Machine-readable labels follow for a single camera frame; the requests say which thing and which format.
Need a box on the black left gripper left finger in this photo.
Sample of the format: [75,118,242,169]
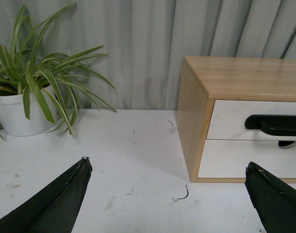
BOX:
[0,157,92,233]

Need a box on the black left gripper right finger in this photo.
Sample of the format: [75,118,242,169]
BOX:
[245,162,296,233]

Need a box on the white drawer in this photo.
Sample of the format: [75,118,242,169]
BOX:
[198,140,296,178]
[207,100,296,141]

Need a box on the wooden drawer cabinet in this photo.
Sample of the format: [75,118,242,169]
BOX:
[176,56,296,183]

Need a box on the green spider plant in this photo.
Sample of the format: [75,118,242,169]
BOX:
[0,4,110,134]

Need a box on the grey curtain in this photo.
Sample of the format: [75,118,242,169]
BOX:
[0,0,296,111]

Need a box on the black lower drawer handle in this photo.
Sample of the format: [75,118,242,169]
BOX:
[278,140,295,148]

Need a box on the black drawer handle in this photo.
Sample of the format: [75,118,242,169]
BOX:
[278,140,295,148]
[245,115,296,136]

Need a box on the black upper drawer handle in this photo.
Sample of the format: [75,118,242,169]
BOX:
[245,115,296,136]

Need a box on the small bent wire scrap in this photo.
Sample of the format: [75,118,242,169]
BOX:
[172,185,189,201]

